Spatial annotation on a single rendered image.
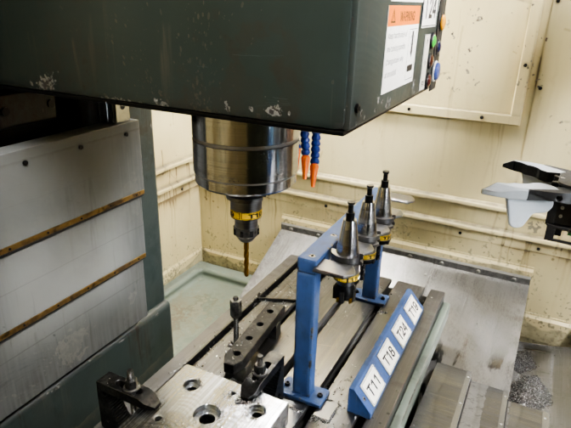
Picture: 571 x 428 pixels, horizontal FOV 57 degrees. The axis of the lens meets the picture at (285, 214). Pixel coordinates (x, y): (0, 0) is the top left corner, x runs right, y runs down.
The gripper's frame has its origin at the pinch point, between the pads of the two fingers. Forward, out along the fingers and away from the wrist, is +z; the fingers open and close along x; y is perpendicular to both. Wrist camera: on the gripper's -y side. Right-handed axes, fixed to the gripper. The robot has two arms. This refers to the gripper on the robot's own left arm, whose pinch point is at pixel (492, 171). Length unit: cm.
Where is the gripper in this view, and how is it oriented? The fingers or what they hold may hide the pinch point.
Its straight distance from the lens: 81.8
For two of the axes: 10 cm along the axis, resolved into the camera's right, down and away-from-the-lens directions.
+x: 5.2, -3.1, 7.9
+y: -0.3, 9.3, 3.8
